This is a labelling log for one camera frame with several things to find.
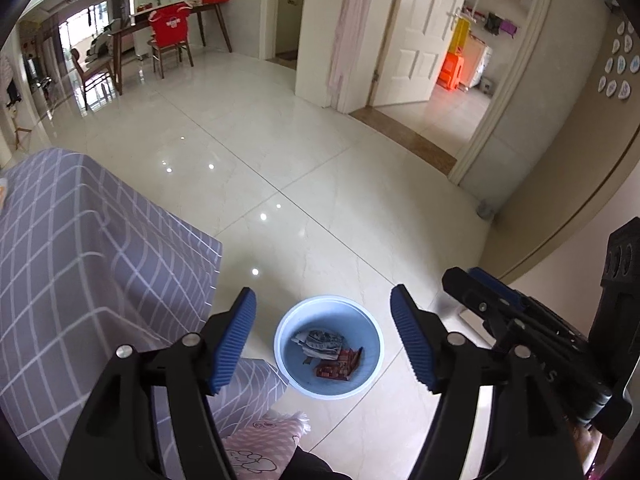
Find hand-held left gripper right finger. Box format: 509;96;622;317
390;284;586;480

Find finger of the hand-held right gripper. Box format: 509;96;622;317
442;267;531;346
469;267;526;306

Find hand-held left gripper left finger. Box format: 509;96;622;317
59;287;257;480

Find light blue plastic bin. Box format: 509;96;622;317
274;296;386;401

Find person's right hand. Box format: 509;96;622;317
567;422;601;480

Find crumpled newspaper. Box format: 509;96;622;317
291;329;346;362

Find pink printed cloth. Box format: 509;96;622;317
220;410;311;480

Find dark cloth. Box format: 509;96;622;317
284;447;351;480

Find grey checked cloth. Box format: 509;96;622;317
0;147;290;466

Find orange plastic stool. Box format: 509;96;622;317
436;52;466;92

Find yellow hanging item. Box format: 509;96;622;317
452;15;473;56

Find purple hanging clothes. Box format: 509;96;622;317
482;12;518;38

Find white panel door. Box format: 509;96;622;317
370;0;476;108

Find pink hanging robe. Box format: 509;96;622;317
327;0;378;111

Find wooden chair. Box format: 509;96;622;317
70;49;115;111
148;35;196;80

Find red shirt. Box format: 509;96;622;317
148;2;193;43

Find long wooden table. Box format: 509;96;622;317
107;2;233;96

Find group of wall plates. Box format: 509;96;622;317
597;10;640;103

